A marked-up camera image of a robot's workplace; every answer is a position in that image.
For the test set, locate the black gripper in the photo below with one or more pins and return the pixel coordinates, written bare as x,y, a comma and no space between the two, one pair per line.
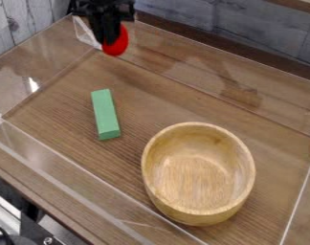
89,7

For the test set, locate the red felt fruit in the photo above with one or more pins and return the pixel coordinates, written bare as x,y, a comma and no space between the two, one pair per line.
118,47

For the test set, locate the green rectangular block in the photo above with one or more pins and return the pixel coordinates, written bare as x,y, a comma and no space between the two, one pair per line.
106,119

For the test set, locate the wooden bowl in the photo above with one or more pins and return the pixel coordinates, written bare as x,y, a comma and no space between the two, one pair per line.
198,172

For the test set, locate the black metal bracket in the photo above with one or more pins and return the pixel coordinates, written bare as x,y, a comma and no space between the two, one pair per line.
33,231

